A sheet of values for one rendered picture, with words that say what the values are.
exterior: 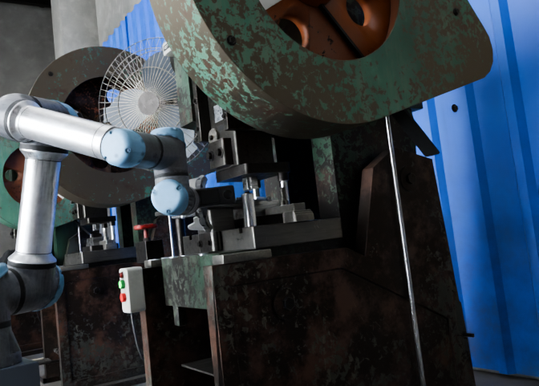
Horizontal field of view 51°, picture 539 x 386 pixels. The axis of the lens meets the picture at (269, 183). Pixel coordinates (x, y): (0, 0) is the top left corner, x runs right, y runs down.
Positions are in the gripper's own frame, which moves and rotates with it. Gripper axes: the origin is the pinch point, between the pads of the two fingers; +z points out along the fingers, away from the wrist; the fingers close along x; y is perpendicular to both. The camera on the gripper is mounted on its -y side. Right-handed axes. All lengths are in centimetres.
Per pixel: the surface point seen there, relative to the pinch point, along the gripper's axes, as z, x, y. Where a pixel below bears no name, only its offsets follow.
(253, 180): 17.8, -6.6, -10.6
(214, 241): 5.8, 10.5, 0.8
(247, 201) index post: -3.1, 0.7, -10.9
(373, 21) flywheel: 2, -45, -51
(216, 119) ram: 16.9, -26.5, -1.7
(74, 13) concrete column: 465, -271, 225
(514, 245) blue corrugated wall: 82, 25, -104
